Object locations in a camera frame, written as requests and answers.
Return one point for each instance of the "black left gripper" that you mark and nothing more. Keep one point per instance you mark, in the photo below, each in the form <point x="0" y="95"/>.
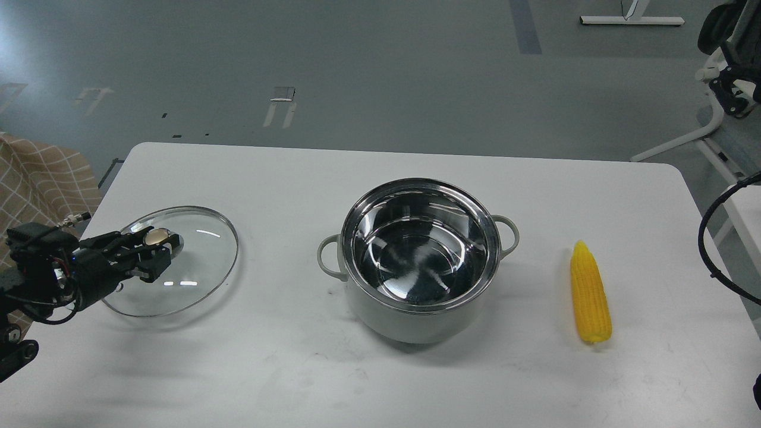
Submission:
<point x="100" y="263"/>

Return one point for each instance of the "glass pot lid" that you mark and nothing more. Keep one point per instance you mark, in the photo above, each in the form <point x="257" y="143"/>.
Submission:
<point x="210" y="248"/>

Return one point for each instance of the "yellow corn cob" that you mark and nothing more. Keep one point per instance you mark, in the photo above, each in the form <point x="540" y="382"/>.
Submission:
<point x="591" y="311"/>

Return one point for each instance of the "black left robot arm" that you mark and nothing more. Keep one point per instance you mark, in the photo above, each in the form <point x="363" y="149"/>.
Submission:
<point x="56" y="276"/>

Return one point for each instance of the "grey-green steel cooking pot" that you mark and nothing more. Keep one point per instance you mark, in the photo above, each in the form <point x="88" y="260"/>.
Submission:
<point x="417" y="257"/>

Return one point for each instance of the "beige checkered cloth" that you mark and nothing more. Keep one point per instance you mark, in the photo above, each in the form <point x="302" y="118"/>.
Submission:
<point x="43" y="183"/>

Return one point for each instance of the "white desk leg frame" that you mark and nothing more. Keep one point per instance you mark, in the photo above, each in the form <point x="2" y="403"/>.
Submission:
<point x="633" y="16"/>

